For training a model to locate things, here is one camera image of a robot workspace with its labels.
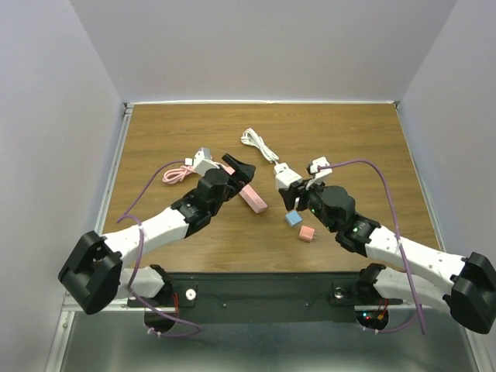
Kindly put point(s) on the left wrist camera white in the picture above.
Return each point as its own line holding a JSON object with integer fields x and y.
{"x": 201, "y": 162}

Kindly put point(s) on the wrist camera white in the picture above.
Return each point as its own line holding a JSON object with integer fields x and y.
{"x": 201, "y": 162}
{"x": 318, "y": 170}

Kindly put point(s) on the pink usb charger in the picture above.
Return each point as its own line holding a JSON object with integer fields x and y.
{"x": 307, "y": 234}

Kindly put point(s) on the pink power strip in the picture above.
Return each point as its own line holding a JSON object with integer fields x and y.
{"x": 253, "y": 200}

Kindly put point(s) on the white power strip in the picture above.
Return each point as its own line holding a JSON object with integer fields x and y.
{"x": 284, "y": 176}

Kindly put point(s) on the aluminium frame rail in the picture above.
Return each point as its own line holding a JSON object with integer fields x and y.
{"x": 93, "y": 301}

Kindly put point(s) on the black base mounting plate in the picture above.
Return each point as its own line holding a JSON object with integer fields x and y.
{"x": 221, "y": 298}

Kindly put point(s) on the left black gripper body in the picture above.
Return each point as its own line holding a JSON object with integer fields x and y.
{"x": 230, "y": 191}

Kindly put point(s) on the blue usb charger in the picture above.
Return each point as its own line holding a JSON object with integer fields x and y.
{"x": 293, "y": 218}

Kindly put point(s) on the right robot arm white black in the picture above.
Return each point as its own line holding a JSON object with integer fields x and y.
{"x": 462, "y": 286}

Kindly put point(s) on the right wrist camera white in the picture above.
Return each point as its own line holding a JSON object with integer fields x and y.
{"x": 318, "y": 170}

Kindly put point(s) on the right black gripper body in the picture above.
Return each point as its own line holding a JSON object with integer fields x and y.
{"x": 314, "y": 201}

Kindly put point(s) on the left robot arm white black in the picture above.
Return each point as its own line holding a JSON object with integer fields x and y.
{"x": 101, "y": 269}

